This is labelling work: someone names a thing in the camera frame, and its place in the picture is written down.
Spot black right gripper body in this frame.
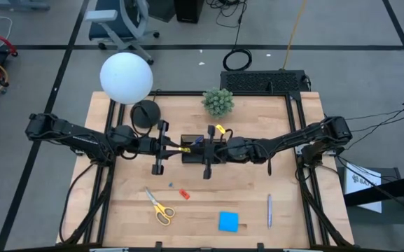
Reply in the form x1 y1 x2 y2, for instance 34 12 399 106
203 125 230 180

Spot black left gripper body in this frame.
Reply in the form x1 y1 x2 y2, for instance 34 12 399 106
138 120 170 176

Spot yellow-handled scissors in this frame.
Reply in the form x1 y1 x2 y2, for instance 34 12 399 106
143 185 176 227

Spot blue sticky note pad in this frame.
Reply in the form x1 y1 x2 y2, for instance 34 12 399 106
218 211 240 233

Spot silver pen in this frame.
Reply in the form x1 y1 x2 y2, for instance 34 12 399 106
267 193 273 230

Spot black mesh desk organizer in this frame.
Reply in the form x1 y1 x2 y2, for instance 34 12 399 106
180 134 228 165

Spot grey blue office chair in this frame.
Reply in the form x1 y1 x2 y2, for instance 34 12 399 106
84 0 160 66

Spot green artificial potted plant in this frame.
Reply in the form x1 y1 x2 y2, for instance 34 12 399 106
201 87 235 119

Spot white globe table lamp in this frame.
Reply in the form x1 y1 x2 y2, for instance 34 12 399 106
99 52 162 129

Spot black tower box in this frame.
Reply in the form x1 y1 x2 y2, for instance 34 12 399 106
173 0 205 25

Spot white paper sign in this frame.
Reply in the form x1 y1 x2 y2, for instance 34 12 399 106
344 162 383 214

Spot black neighbouring rig bars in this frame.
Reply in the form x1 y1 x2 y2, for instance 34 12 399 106
343 171 404 211

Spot grey side stand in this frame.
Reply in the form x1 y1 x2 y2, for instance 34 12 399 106
337 166 404 227

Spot grey floor base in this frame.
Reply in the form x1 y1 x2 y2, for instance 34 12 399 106
0 0 51 11

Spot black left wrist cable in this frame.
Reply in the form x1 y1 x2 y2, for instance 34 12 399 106
130 104 154 139

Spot black aluminium table frame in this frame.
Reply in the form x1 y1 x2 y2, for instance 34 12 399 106
56 90 355 252

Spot coiled black floor cable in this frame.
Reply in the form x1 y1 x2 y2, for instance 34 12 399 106
207 0 253 72

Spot yellow hanging cable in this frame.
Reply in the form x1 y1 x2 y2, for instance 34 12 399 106
281 0 308 71

